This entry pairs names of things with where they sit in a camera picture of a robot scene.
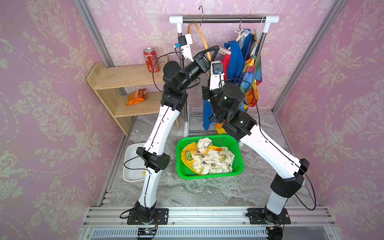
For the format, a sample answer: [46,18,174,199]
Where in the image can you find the steel clothes rack white joints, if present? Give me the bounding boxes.
[169,14,280,137]

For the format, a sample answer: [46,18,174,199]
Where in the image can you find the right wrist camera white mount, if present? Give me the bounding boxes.
[209,61,225,91]

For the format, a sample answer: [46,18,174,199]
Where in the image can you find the wooden clothes hanger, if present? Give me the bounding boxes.
[188,5,208,50]
[236,16,244,42]

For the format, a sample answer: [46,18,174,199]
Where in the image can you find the green plastic basket tray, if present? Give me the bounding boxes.
[177,135,244,180]

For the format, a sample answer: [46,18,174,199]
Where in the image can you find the orange snack bag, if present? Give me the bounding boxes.
[126,89,147,106]

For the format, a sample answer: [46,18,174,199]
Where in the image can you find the white plastic bin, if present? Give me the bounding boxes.
[123,143,146,183]

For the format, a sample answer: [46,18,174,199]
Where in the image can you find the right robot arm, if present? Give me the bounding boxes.
[202,83,310,225]

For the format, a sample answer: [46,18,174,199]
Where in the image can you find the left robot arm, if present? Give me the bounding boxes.
[120,46,220,225]

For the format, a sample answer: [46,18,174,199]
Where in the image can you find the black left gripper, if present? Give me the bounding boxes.
[177,47,219,94]

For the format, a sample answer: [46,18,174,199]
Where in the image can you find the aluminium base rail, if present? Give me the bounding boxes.
[79,206,343,240]

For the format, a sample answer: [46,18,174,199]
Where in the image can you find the blue red white jacket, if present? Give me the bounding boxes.
[203,41,244,131]

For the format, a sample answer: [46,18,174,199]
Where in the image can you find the pink clothespin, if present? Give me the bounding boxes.
[219,48,232,55]

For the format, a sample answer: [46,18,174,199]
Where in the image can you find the yellow white dinosaur jacket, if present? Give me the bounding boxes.
[180,138,235,175]

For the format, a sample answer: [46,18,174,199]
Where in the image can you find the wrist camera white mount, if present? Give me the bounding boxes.
[209,61,225,91]
[174,34,194,62]

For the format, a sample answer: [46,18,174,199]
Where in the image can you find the red soda can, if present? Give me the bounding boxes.
[143,48,160,73]

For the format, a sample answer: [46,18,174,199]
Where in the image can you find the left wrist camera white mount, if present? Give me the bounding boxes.
[174,34,194,62]

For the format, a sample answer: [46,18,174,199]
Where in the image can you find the rainbow striped jacket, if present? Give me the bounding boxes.
[215,29,263,136]

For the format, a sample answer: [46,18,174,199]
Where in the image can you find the wooden two-tier shelf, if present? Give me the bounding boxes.
[86,55,180,136]

